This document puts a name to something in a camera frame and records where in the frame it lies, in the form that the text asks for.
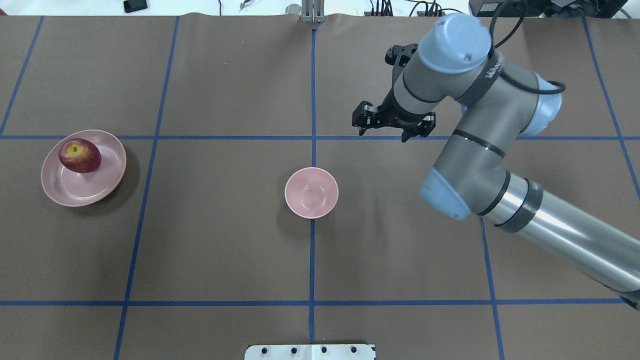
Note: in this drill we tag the aluminium frame post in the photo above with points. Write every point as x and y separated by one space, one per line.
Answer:
313 11

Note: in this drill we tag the pink plate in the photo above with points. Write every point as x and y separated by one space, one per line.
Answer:
71 189

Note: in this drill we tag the black device box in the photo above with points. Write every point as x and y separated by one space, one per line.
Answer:
601 9

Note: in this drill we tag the red apple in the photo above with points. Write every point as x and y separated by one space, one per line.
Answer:
80 155

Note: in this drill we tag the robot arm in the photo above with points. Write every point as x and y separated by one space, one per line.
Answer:
459 59

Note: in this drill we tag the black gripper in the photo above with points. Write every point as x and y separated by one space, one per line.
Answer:
396 118

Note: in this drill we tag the pink bowl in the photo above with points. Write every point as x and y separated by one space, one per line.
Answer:
311 192

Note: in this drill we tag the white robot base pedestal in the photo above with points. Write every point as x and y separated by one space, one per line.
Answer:
343 351

